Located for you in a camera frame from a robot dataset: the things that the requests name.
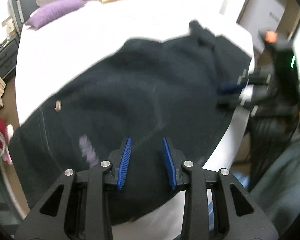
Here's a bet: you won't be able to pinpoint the black pants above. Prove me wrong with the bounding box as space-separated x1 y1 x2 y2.
10 21 251 225

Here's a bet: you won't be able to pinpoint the white bed mattress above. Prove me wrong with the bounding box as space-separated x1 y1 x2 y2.
16 0 255 239

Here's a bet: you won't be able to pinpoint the dark nightstand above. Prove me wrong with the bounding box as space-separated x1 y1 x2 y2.
0 34 20 80

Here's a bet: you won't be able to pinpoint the purple cushion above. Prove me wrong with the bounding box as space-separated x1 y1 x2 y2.
24 0 87 29

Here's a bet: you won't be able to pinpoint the dark grey headboard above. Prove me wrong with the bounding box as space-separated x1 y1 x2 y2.
8 0 39 36

